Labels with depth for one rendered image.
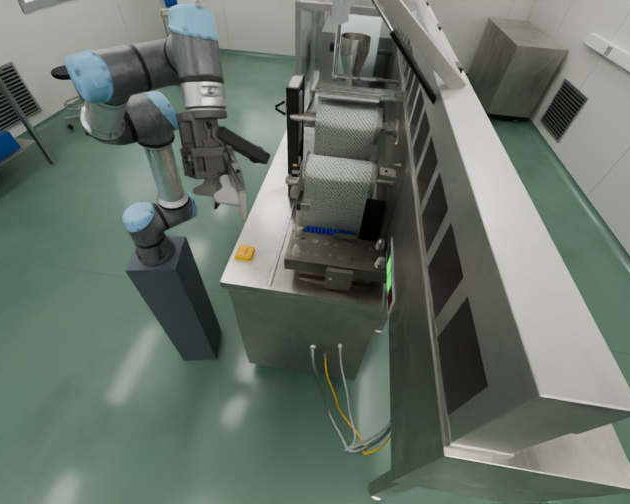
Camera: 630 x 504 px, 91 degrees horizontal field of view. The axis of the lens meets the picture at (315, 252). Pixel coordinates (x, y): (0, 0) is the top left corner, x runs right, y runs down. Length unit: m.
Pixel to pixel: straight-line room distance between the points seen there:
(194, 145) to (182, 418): 1.67
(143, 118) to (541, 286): 0.99
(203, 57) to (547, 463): 0.78
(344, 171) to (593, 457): 0.93
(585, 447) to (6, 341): 2.79
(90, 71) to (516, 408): 0.73
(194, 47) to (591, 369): 0.66
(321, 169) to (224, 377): 1.42
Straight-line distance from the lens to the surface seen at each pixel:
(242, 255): 1.34
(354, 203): 1.19
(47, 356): 2.59
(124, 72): 0.69
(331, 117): 1.31
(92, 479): 2.17
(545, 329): 0.38
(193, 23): 0.64
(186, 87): 0.63
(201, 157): 0.61
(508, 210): 0.50
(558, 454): 0.59
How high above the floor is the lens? 1.91
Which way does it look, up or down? 48 degrees down
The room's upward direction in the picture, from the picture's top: 4 degrees clockwise
